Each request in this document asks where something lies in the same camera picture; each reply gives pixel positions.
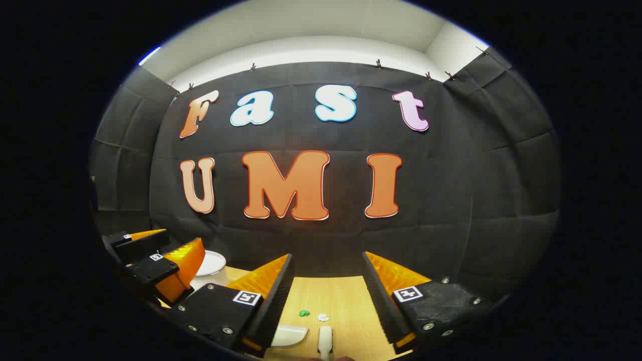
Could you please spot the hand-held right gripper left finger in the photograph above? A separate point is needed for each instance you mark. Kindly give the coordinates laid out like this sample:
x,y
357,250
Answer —
x,y
281,291

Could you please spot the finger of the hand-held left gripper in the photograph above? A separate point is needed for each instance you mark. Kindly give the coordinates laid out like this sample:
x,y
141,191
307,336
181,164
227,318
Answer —
x,y
153,271
140,246

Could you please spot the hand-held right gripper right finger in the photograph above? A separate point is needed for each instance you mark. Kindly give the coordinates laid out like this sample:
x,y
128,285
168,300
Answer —
x,y
378,296

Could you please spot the white dustpan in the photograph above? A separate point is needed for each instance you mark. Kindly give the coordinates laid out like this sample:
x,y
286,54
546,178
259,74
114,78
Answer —
x,y
291,335

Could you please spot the white paper ball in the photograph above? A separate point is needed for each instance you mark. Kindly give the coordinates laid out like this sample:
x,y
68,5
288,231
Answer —
x,y
323,317

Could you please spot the white ribbed garbage bin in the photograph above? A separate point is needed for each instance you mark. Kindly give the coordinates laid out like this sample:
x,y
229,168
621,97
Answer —
x,y
210,263

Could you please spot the small white broom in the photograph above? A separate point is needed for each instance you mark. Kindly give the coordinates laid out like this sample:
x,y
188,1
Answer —
x,y
325,341

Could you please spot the wooden desktop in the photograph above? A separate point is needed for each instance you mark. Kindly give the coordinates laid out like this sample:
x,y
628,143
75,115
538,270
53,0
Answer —
x,y
346,301

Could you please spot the black backdrop cloth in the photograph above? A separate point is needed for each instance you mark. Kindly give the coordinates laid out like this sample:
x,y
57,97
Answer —
x,y
451,200

